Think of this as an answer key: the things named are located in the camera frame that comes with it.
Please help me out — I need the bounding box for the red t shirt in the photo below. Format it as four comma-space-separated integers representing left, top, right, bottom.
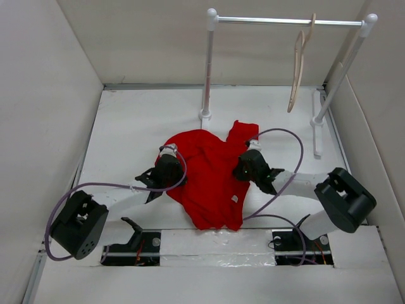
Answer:
165, 120, 259, 231

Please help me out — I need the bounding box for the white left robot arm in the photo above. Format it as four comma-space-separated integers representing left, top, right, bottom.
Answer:
44, 153, 187, 262

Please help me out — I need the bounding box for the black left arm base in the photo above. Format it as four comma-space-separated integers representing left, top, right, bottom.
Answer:
100, 217, 162, 267

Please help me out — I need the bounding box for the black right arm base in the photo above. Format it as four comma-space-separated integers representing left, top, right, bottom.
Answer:
268, 215, 333, 267

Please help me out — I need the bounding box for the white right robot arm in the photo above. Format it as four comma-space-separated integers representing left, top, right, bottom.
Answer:
233, 149, 377, 249

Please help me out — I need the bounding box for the wooden clothes hanger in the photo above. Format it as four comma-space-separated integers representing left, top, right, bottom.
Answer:
287, 13, 316, 113

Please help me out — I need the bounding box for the white clothes rack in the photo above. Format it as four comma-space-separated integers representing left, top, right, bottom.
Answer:
198, 8, 379, 158

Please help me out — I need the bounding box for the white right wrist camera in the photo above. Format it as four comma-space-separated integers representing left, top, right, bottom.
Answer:
246, 139, 262, 151

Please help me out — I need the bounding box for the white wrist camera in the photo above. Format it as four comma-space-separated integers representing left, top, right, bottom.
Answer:
246, 139, 262, 151
159, 144, 177, 158

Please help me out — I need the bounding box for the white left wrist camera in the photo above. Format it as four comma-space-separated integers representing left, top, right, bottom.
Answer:
159, 144, 177, 158

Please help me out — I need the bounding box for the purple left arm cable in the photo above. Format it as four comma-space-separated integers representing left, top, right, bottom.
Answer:
45, 145, 188, 262

